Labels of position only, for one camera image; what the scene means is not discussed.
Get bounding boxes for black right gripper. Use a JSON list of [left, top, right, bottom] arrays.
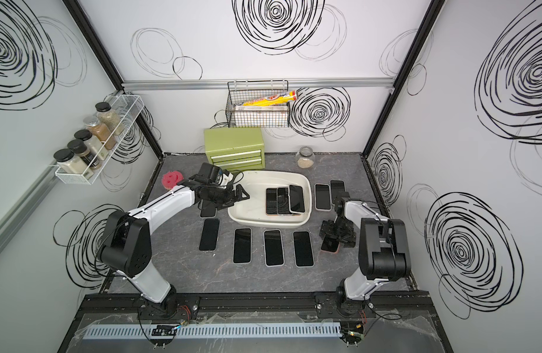
[[320, 218, 357, 246]]

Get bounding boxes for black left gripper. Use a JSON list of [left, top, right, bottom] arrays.
[[208, 184, 250, 209]]

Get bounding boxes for white plastic storage box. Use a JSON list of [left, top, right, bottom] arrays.
[[228, 170, 313, 229]]

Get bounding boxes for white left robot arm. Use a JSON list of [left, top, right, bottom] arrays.
[[96, 163, 250, 318]]

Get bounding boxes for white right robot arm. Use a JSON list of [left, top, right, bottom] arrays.
[[320, 193, 412, 312]]

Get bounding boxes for white box in basket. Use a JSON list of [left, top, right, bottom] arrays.
[[232, 105, 289, 113]]

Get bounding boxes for green metal drawer toolbox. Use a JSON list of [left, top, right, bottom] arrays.
[[204, 127, 265, 171]]

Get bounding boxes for pink smiley sponge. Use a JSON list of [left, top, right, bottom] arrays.
[[162, 171, 184, 191]]

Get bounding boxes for glass jar with powder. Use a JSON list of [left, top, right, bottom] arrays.
[[296, 146, 315, 169]]

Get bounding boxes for spice jar white contents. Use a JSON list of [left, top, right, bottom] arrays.
[[74, 129, 108, 161]]

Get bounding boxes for spice jar black lid rear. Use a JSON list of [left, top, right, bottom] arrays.
[[95, 101, 124, 135]]

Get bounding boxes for spice jar black lid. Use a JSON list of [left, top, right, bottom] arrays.
[[95, 101, 124, 135], [53, 149, 88, 174]]

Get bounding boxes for spice jar brown contents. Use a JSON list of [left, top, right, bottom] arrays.
[[84, 116, 116, 150]]

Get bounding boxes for spice jar dark contents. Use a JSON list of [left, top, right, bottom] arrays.
[[67, 139, 100, 170]]

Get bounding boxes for spice jar black lid front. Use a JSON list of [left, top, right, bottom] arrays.
[[53, 149, 88, 174]]

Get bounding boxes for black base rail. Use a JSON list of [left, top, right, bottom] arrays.
[[78, 291, 433, 319]]

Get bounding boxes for grey slotted cable duct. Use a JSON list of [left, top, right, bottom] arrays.
[[82, 322, 342, 341]]

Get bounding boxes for black wire wall basket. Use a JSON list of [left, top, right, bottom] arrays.
[[225, 79, 290, 128]]

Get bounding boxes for clear wall spice shelf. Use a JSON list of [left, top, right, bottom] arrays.
[[54, 94, 148, 192]]

